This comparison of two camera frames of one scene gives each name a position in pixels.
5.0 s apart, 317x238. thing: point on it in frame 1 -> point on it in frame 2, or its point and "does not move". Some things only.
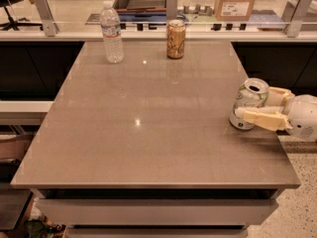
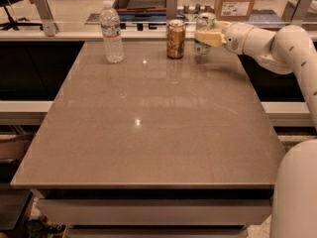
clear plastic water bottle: x=111 y=32 does not move
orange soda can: x=175 y=39 does not move
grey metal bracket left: x=43 y=5 does not move
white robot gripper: x=304 y=116 -> x=235 y=38
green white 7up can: x=254 y=92 -> x=205 y=22
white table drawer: x=156 y=211 does not move
